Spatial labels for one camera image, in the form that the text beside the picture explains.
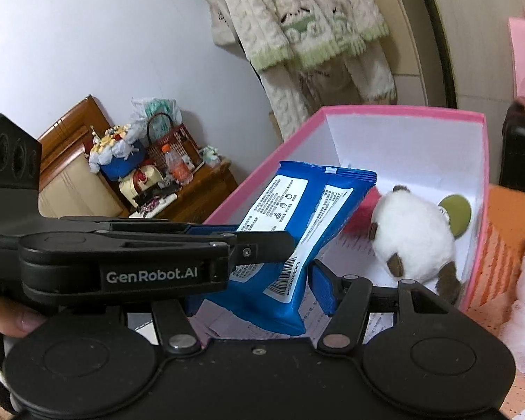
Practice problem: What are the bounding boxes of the wooden headboard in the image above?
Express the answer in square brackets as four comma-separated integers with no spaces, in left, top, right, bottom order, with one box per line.
[37,95,130,219]

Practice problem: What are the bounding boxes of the white plush toy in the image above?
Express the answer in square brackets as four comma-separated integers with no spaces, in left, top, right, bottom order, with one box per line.
[370,185,463,305]

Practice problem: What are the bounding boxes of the green makeup sponge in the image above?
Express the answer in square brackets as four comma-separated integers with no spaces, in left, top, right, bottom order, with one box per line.
[437,193,473,239]

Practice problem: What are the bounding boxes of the printed paper sheet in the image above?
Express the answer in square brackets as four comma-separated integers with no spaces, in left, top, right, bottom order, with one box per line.
[127,227,425,346]

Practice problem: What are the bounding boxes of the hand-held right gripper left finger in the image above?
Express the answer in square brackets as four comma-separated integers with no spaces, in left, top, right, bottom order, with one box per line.
[151,298,202,356]

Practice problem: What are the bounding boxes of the beige canvas tote bag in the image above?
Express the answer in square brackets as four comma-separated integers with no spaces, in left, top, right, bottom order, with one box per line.
[205,0,241,47]

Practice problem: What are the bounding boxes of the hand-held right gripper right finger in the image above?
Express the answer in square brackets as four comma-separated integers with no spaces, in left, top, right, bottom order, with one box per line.
[308,259,455,357]

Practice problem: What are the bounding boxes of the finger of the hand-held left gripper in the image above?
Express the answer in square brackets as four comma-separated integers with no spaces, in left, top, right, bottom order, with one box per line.
[186,223,297,273]

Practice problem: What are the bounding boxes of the blue wipes packet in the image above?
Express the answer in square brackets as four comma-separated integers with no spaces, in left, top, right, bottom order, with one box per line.
[186,160,378,337]

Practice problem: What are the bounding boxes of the flower bouquet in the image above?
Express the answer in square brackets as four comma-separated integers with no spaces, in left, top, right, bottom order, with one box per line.
[89,125,147,182]

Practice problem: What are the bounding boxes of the pink cardboard box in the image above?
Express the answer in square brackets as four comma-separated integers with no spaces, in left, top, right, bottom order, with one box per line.
[127,105,491,342]

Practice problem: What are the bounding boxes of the orange drink bottle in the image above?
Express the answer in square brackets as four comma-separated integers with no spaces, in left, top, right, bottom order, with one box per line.
[164,143,193,184]

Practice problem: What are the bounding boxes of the black pole stand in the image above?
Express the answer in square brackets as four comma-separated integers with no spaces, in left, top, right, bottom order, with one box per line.
[409,0,459,110]

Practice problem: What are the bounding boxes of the person's left hand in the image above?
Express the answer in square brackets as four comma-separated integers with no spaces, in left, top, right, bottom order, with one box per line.
[0,294,49,338]

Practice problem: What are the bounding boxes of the fluffy white pants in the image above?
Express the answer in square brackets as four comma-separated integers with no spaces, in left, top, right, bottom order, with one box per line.
[258,44,399,141]

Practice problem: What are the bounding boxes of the cream handbag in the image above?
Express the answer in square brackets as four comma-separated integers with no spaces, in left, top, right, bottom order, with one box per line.
[119,164,165,206]

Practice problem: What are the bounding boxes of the woven basket bag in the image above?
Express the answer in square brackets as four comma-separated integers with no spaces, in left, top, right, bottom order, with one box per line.
[145,113,202,171]

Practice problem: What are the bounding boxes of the wooden nightstand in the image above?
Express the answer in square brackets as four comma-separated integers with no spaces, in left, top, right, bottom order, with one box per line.
[129,160,239,224]

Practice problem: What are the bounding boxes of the black suitcase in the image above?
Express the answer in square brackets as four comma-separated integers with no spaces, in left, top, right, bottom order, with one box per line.
[499,100,525,187]

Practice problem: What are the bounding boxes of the small plush figure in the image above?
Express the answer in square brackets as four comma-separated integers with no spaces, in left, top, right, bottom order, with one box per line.
[200,145,223,167]

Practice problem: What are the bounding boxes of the fluffy white green jacket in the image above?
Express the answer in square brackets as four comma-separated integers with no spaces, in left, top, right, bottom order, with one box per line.
[210,0,390,73]

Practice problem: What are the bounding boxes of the plastic bag with green pack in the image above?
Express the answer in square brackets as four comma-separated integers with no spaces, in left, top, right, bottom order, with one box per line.
[131,97,182,130]

